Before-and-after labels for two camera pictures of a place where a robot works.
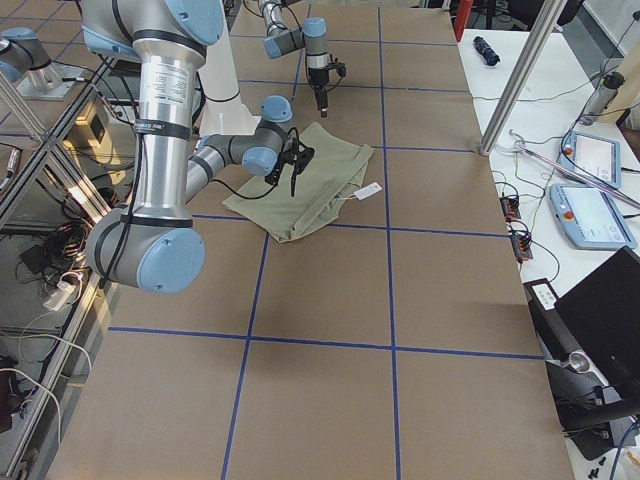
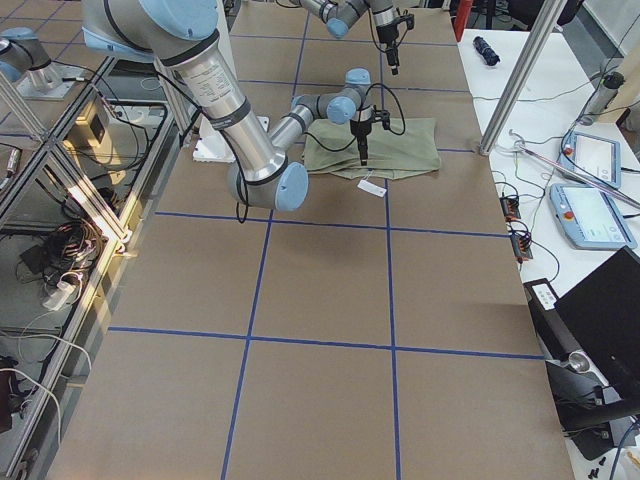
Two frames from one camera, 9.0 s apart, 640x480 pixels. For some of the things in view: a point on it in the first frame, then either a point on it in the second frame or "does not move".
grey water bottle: [610, 84] does not move
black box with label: [599, 317] does not move
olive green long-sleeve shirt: [335, 176] → [403, 148]
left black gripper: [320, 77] → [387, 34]
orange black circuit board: [510, 208] does not move
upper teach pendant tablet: [596, 158] does not move
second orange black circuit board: [521, 246] does not move
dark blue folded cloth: [486, 51] does not move
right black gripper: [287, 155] → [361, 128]
